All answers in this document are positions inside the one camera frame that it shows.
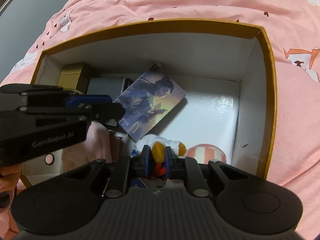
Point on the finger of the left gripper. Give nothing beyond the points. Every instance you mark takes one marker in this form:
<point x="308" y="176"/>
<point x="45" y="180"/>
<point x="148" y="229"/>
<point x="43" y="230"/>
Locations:
<point x="103" y="112"/>
<point x="82" y="100"/>

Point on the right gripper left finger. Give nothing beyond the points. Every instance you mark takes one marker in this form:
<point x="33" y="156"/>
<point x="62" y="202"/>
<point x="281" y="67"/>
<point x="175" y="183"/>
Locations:
<point x="126" y="169"/>

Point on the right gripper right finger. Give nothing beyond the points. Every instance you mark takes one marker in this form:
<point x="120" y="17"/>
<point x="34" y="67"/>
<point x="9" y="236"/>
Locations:
<point x="187" y="170"/>

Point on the blue Ocean Park tag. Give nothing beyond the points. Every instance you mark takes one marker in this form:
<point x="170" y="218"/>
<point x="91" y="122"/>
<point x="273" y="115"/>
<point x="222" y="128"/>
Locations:
<point x="146" y="183"/>

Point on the gold gift box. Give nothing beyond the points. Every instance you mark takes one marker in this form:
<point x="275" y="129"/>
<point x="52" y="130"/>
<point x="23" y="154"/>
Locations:
<point x="75" y="77"/>

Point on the Donald Duck plush toy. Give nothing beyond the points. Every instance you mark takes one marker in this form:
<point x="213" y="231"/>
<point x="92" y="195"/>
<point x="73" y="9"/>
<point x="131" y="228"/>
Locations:
<point x="157" y="147"/>

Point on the pink striped white plush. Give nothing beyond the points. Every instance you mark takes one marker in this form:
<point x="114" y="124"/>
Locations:
<point x="203" y="153"/>

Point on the pink zip pouch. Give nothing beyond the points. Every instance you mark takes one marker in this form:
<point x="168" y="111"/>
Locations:
<point x="100" y="143"/>

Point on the smartphone with photo case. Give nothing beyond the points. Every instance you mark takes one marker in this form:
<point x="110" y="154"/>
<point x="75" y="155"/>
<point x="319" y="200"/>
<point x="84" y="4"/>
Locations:
<point x="147" y="101"/>

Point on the white glasses case box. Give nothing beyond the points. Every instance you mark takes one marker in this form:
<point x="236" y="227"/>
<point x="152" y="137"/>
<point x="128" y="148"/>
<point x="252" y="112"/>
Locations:
<point x="51" y="165"/>

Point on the person's left hand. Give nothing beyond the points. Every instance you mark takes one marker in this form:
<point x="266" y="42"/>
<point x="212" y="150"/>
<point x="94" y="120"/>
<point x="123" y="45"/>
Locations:
<point x="9" y="179"/>

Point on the orange cardboard storage box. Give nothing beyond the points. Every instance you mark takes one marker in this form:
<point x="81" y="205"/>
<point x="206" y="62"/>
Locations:
<point x="187" y="80"/>

